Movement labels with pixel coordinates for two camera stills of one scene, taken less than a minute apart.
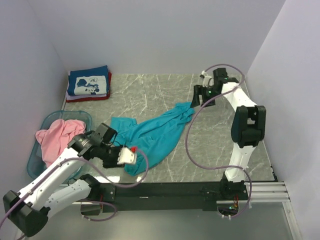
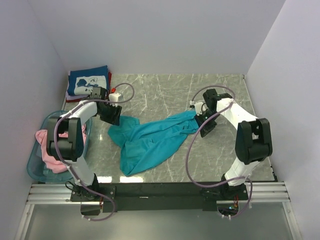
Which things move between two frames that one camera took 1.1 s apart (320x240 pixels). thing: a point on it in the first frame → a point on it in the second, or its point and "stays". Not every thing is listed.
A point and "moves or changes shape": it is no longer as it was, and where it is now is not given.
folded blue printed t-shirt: (92, 81) stays
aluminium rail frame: (275, 192) stays
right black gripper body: (208, 93) → (205, 116)
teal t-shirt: (153, 140) moves or changes shape
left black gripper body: (110, 156) → (110, 113)
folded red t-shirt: (110, 76) stays
